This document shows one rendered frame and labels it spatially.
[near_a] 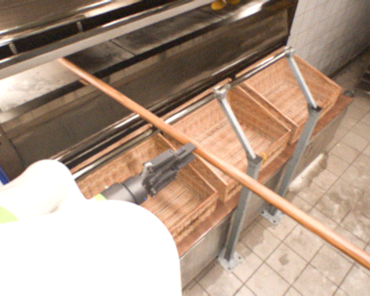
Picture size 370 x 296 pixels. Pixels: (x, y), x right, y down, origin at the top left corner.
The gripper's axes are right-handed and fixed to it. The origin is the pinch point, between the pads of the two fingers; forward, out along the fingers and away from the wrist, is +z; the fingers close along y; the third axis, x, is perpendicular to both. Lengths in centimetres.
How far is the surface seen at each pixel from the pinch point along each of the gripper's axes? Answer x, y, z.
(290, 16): -52, 16, 148
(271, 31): -52, 19, 127
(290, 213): 31.6, 0.2, 5.5
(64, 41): -39.9, -23.7, -9.3
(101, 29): -39.7, -23.5, 2.9
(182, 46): -53, 3, 50
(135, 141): -16.9, 2.9, -5.1
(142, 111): -23.7, -0.7, 3.2
